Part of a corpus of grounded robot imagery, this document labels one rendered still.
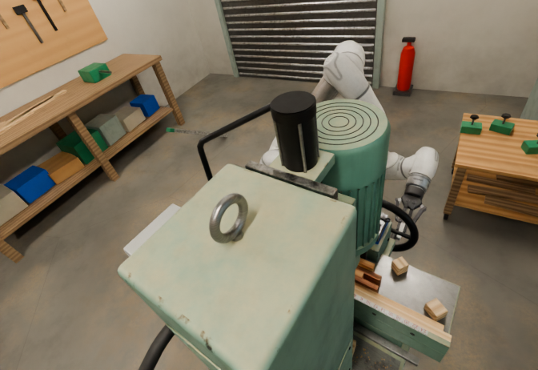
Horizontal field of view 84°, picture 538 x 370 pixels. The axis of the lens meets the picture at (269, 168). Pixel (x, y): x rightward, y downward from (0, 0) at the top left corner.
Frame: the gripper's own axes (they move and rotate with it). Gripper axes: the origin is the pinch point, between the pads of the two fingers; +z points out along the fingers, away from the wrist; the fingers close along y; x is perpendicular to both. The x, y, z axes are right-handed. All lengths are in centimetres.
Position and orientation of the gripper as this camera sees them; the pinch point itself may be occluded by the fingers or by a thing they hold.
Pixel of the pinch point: (400, 231)
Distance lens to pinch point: 137.0
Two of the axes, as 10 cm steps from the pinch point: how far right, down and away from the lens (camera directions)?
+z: -4.6, 8.3, -3.1
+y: 8.1, 2.5, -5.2
